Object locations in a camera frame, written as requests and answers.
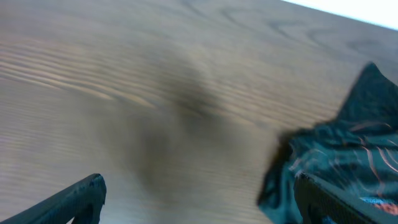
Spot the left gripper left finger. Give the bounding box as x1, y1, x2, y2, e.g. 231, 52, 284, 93
1, 174, 106, 224

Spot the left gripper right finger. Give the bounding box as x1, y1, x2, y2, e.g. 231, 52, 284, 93
294, 174, 397, 224

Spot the black orange patterned jersey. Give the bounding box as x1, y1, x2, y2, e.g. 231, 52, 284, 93
257, 63, 397, 223

